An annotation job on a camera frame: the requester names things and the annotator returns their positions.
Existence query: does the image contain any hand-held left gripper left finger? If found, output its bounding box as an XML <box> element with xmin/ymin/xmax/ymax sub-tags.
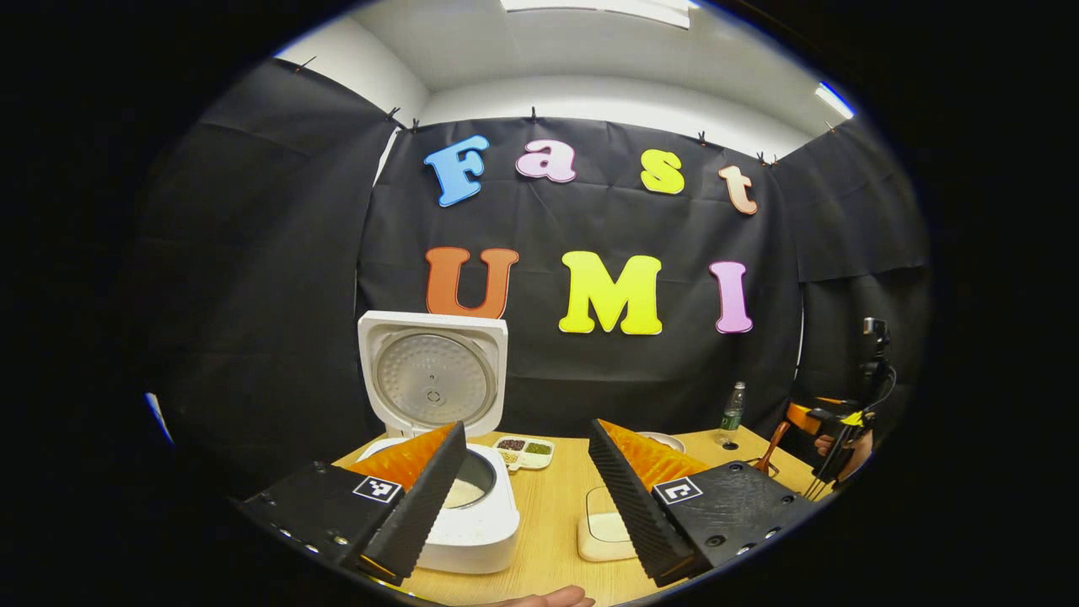
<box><xmin>236</xmin><ymin>422</ymin><xmax>468</xmax><ymax>587</ymax></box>

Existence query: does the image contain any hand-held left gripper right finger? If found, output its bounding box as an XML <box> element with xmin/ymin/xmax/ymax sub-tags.
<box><xmin>588</xmin><ymin>419</ymin><xmax>824</xmax><ymax>589</ymax></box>

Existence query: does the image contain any brown wooden spoon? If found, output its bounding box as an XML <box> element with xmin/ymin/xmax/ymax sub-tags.
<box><xmin>753</xmin><ymin>422</ymin><xmax>792</xmax><ymax>475</ymax></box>

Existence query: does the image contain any white rice cooker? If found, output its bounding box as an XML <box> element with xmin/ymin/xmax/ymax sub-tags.
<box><xmin>357</xmin><ymin>310</ymin><xmax>521</xmax><ymax>576</ymax></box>

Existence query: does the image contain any green label water bottle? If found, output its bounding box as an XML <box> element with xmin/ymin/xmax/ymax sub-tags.
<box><xmin>719</xmin><ymin>381</ymin><xmax>747</xmax><ymax>446</ymax></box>

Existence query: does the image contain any white divided grain dish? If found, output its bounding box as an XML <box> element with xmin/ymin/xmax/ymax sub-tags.
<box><xmin>493</xmin><ymin>435</ymin><xmax>556</xmax><ymax>471</ymax></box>

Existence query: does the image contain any black backdrop cloth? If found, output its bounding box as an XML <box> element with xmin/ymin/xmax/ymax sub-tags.
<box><xmin>139</xmin><ymin>57</ymin><xmax>932</xmax><ymax>498</ymax></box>

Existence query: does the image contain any computer monitor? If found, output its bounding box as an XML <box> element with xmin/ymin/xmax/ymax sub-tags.
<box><xmin>145</xmin><ymin>392</ymin><xmax>174</xmax><ymax>443</ymax></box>

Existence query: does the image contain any long ceiling light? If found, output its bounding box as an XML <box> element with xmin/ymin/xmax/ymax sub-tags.
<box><xmin>502</xmin><ymin>0</ymin><xmax>692</xmax><ymax>30</ymax></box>

